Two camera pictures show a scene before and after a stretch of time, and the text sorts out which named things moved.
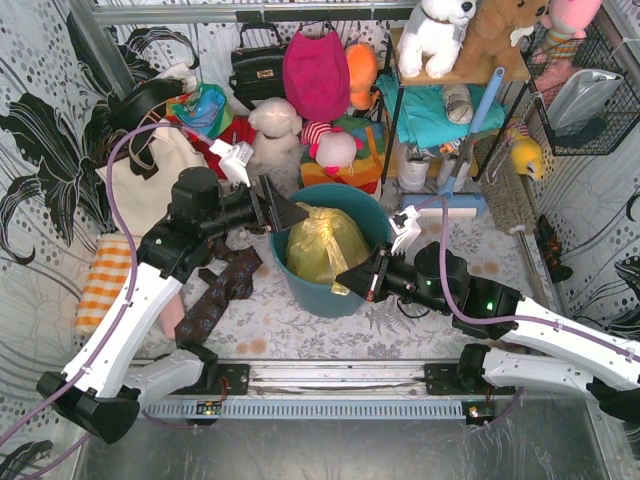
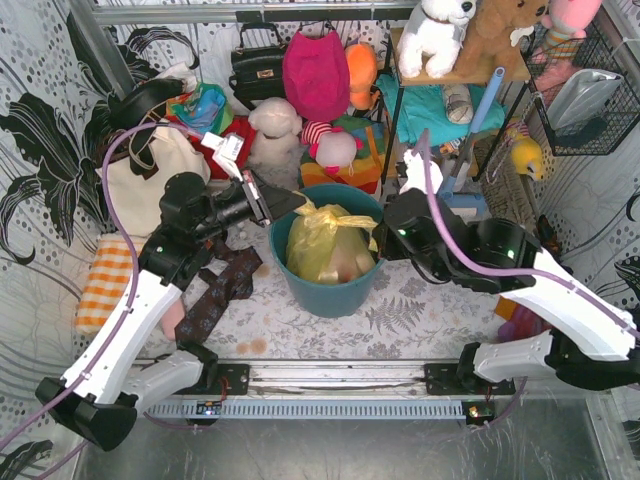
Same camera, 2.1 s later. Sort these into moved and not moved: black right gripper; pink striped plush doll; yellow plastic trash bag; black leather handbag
Moved: black right gripper
Not moved: pink striped plush doll; black leather handbag; yellow plastic trash bag
